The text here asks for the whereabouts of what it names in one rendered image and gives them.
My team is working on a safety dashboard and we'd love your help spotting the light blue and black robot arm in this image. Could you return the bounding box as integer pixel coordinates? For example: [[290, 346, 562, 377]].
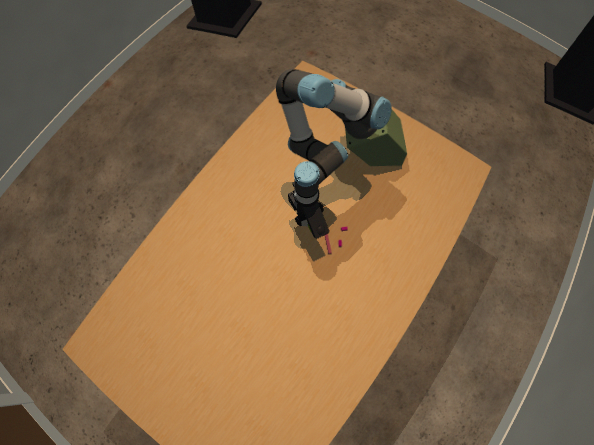
[[276, 69, 392, 239]]

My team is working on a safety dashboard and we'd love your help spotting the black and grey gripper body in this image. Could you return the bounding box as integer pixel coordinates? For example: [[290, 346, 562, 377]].
[[288, 181, 322, 221]]

